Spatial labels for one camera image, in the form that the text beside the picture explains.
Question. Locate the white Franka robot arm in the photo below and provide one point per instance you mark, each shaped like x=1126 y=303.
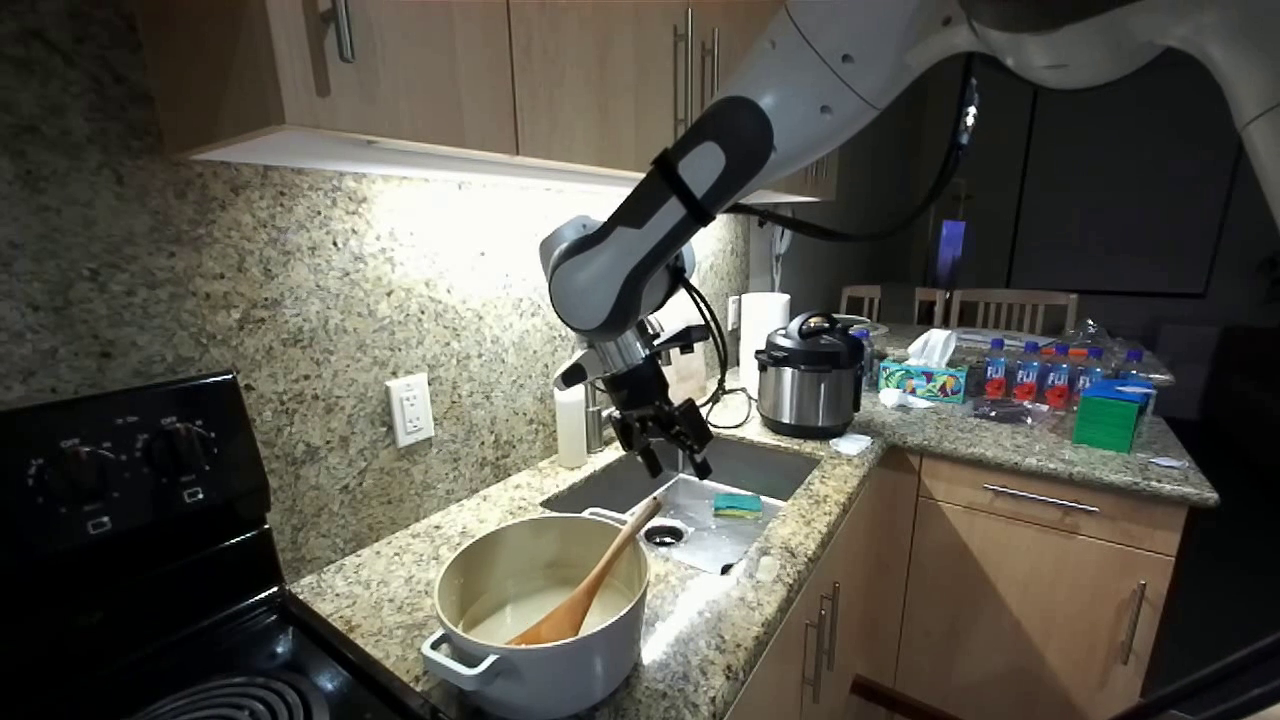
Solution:
x=826 y=66

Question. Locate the wooden peninsula cabinet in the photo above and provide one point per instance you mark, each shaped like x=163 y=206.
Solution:
x=1042 y=612

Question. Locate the white paper scrap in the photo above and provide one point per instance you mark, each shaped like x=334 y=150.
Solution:
x=848 y=446

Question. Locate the white wall outlet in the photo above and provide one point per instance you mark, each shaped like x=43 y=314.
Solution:
x=410 y=410

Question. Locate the white paper towel roll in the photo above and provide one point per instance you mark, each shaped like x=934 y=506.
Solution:
x=762 y=332

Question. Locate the steel electric pressure cooker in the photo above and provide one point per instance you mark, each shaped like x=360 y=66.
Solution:
x=805 y=380

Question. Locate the white cooking pot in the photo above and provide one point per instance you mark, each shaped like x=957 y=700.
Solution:
x=532 y=667

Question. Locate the wooden sink base cabinet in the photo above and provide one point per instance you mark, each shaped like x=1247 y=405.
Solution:
x=852 y=602

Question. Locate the wooden dining chair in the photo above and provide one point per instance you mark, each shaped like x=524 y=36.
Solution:
x=1014 y=309
x=863 y=303

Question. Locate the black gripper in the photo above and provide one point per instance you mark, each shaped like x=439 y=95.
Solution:
x=643 y=395

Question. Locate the stainless steel sink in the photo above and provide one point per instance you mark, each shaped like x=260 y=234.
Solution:
x=746 y=464

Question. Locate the green box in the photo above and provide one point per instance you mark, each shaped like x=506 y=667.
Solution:
x=1108 y=422

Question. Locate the tissue box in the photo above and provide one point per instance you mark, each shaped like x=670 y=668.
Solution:
x=922 y=376

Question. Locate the white soap bottle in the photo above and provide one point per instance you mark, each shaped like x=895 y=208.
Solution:
x=568 y=426

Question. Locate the black electric stove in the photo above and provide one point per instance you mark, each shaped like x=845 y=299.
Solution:
x=134 y=533

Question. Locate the wooden wall cabinet door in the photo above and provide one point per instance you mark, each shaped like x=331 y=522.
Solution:
x=726 y=26
x=403 y=66
x=595 y=75

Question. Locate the wooden spoon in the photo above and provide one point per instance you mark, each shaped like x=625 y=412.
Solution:
x=584 y=585

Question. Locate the teal sponge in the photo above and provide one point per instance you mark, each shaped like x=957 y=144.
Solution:
x=739 y=506

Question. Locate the red label water bottle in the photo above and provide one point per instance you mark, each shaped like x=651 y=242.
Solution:
x=993 y=372
x=1059 y=380
x=1024 y=376

